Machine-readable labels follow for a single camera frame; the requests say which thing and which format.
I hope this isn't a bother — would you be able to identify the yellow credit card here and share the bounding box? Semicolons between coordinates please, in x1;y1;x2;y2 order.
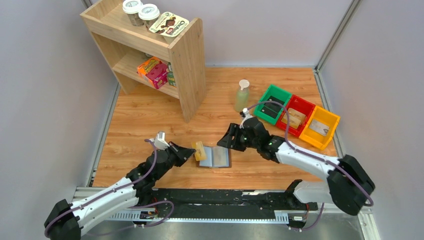
191;141;208;162
281;114;302;129

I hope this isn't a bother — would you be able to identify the brown leather card holder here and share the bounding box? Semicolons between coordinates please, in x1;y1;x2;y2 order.
198;146;231;168

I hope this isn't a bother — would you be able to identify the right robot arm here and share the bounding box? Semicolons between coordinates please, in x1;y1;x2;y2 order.
217;117;376;216

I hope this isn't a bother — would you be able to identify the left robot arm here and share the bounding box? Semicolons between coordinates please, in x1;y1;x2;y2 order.
44;141;196;240

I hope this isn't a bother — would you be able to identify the black card in green bin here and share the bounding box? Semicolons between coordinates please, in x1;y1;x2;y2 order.
260;96;285;119

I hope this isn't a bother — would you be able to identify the gold card in red bin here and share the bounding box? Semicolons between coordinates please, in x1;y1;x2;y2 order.
288;108;306;122

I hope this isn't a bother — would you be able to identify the silver card in yellow bin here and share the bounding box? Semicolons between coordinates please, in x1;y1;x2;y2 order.
309;119;330;137

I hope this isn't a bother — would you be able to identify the green plastic bin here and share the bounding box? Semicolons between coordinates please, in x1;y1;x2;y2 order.
254;84;293;125

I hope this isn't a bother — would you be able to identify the green soap bottle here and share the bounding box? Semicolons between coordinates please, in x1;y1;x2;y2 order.
234;79;250;112

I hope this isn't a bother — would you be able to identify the red plastic bin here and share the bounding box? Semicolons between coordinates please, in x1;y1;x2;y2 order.
286;94;316;138

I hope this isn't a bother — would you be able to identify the yellow plastic bin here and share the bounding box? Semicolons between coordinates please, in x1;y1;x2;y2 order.
299;105;341;150

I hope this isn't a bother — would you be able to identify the green box on shelf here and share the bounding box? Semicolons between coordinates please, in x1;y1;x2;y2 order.
166;62;177;88

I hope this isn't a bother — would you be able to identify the pink snack box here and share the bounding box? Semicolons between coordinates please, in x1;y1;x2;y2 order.
144;63;168;90

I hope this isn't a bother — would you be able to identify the orange snack box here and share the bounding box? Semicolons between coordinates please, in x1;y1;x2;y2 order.
137;56;163;80

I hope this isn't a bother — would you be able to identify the wooden shelf unit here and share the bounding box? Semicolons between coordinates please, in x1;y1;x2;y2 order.
80;0;207;123

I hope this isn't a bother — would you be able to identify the Chobani yogurt package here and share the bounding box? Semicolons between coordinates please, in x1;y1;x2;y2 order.
149;11;190;38

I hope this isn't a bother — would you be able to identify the white lidded cup right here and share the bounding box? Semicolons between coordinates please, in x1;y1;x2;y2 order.
138;3;161;30

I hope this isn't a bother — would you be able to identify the white lidded cup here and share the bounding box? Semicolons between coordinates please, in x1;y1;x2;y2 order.
138;3;161;30
122;0;144;27

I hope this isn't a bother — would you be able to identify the white lidded cup left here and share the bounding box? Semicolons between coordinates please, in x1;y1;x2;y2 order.
122;0;144;27

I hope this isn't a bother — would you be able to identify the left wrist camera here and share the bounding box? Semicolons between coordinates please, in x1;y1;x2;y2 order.
154;131;170;150

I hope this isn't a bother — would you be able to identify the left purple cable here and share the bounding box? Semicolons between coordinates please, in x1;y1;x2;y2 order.
43;138;175;239

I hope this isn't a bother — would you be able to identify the purple cable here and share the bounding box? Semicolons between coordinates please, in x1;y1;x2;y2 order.
246;100;375;232
43;138;175;239

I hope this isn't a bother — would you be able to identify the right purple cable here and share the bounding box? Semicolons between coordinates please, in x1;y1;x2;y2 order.
246;100;375;232

